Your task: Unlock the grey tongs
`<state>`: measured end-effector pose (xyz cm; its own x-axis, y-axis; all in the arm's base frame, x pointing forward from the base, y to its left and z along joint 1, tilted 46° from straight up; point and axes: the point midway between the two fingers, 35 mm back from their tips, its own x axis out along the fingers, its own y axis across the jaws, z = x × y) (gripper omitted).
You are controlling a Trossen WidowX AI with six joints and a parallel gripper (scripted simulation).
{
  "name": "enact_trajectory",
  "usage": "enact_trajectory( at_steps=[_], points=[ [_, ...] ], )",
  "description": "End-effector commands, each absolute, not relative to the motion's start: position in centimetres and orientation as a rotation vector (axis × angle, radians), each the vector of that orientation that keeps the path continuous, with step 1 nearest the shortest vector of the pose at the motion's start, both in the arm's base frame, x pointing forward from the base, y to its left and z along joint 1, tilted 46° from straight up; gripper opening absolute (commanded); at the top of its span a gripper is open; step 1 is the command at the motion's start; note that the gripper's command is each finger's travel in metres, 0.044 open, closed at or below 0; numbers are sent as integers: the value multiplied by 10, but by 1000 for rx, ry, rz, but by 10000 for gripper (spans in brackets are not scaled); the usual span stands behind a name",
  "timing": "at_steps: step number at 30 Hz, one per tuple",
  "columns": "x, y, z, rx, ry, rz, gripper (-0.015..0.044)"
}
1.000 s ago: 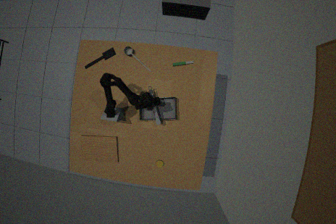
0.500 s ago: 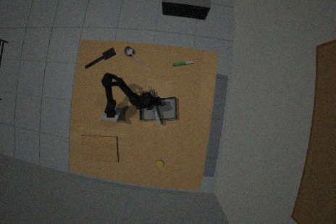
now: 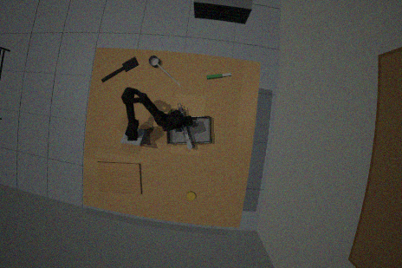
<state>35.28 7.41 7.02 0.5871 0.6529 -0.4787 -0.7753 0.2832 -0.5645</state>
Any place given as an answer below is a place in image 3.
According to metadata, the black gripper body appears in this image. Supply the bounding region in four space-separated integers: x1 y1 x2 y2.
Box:
176 115 193 128

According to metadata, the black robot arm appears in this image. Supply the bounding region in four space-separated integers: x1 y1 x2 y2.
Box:
121 88 185 141

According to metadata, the wooden board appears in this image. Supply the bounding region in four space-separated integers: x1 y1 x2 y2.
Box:
96 161 142 193

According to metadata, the yellow round disc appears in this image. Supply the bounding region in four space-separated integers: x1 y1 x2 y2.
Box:
186 191 196 201

